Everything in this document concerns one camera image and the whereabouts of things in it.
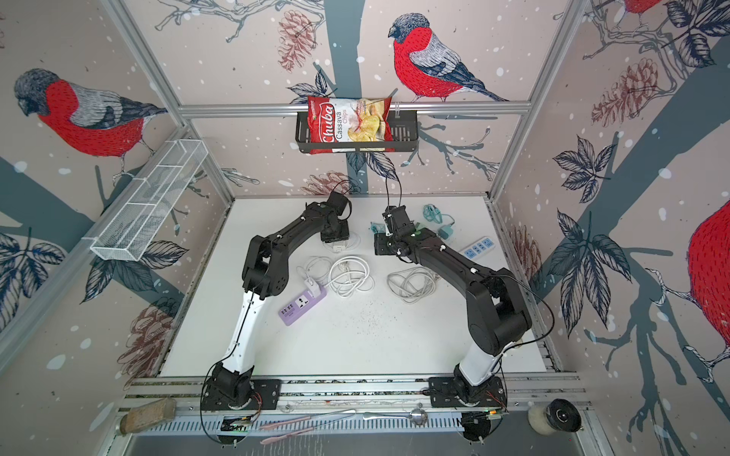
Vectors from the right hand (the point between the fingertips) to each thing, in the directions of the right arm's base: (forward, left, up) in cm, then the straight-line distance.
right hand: (378, 247), depth 90 cm
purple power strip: (-19, +27, -8) cm, 34 cm away
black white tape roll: (-42, -42, -3) cm, 60 cm away
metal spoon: (-44, -11, -10) cm, 46 cm away
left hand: (+11, +14, -8) cm, 19 cm away
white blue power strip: (+8, -36, -10) cm, 38 cm away
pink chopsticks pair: (-44, +6, -12) cm, 46 cm away
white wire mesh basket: (-1, +64, +22) cm, 68 cm away
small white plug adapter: (-13, +20, -4) cm, 24 cm away
